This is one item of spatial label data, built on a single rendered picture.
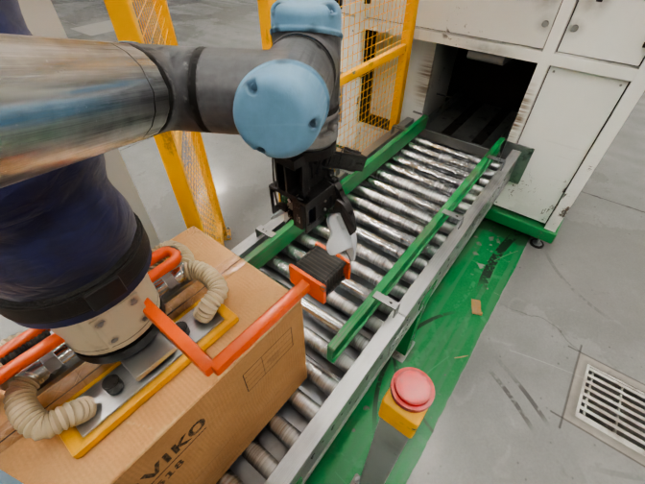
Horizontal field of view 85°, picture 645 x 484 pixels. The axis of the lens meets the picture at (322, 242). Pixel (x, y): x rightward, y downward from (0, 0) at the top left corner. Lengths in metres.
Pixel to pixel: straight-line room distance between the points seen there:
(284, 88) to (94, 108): 0.13
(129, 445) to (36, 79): 0.61
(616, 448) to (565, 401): 0.22
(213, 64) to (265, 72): 0.06
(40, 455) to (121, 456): 0.13
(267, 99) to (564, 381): 1.93
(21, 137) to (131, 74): 0.10
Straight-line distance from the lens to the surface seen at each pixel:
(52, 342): 0.73
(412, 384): 0.63
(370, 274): 1.39
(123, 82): 0.29
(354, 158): 0.55
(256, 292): 0.83
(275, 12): 0.41
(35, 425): 0.74
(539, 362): 2.07
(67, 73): 0.26
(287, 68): 0.31
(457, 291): 2.15
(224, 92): 0.33
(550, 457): 1.88
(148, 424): 0.75
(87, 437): 0.76
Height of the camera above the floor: 1.60
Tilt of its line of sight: 45 degrees down
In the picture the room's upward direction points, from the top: straight up
